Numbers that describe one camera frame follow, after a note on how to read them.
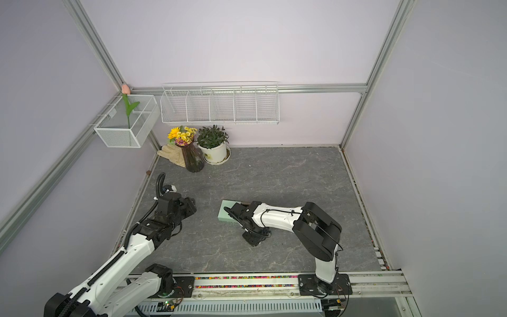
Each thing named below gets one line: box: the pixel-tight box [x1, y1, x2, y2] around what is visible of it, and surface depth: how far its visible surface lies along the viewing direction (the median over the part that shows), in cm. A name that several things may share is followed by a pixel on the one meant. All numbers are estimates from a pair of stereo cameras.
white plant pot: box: [197, 141, 232, 166], surface depth 113 cm
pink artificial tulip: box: [120, 84, 140, 129], surface depth 92 cm
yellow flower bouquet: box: [167, 125, 199, 146], surface depth 95 cm
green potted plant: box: [196, 124, 230, 150], surface depth 103 cm
